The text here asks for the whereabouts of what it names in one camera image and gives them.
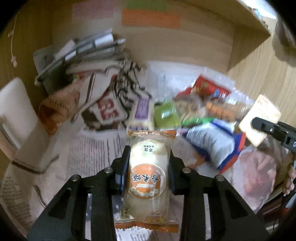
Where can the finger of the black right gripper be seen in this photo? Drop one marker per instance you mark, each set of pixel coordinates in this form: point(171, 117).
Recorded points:
point(267, 127)

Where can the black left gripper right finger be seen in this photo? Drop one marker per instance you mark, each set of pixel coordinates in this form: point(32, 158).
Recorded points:
point(231, 218)

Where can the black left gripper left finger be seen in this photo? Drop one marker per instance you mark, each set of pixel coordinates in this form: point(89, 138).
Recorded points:
point(64, 217)

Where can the beige cracker packet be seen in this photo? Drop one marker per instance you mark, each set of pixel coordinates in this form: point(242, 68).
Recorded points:
point(262, 108)

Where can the orange rice cake packet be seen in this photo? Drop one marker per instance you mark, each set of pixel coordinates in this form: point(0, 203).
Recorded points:
point(147, 193)

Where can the green round jelly cup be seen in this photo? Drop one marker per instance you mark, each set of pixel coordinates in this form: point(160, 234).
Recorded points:
point(166, 116)

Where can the purple coconut roll packet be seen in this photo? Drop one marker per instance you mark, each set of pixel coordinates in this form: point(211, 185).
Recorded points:
point(141, 115)

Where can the person's right hand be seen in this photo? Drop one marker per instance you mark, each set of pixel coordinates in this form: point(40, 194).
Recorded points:
point(288, 184)

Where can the newspaper sheet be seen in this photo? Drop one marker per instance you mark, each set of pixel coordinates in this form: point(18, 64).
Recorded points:
point(24, 194)

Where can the blue white snack bag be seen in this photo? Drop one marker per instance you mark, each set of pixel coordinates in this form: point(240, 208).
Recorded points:
point(217, 142)

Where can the red snack bag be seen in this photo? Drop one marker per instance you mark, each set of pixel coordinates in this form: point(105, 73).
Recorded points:
point(206, 88)

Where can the white box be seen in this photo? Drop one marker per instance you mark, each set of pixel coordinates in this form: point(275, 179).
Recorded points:
point(24, 140)

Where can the clear plastic container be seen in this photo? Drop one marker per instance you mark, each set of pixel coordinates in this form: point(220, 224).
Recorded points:
point(164, 80)

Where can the black white patterned bag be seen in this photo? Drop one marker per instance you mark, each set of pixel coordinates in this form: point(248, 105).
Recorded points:
point(109, 91)

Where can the stack of magazines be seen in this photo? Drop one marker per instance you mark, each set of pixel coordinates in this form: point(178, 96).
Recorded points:
point(90, 45)

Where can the orange sticky note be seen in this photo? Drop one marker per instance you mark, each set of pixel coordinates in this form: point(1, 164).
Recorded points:
point(147, 18)

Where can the green sticky note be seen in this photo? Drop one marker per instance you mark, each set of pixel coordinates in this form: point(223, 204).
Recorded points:
point(151, 5)

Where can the pink sticky note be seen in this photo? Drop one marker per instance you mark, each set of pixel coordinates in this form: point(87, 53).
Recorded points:
point(93, 9)

